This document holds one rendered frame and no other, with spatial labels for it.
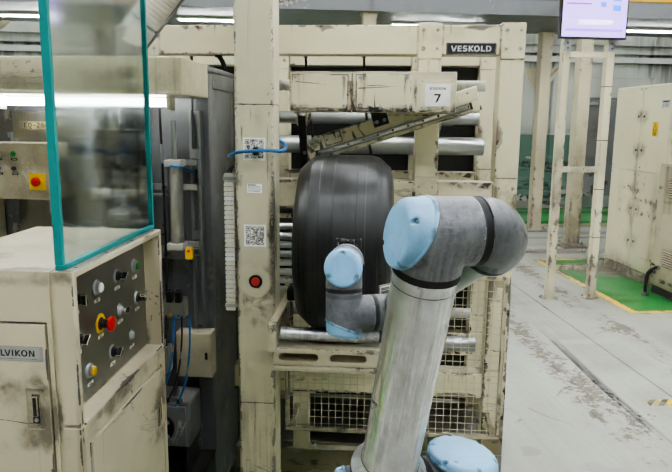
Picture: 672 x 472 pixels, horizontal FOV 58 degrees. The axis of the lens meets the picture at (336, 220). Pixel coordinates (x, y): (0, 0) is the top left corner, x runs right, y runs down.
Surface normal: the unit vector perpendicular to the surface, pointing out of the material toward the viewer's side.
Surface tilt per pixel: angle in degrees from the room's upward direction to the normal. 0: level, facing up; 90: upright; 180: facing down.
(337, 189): 47
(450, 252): 106
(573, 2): 90
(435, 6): 90
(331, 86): 90
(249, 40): 90
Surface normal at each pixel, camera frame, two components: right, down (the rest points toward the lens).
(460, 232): 0.27, 0.00
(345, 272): -0.07, -0.04
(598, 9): 0.09, 0.16
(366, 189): -0.04, -0.56
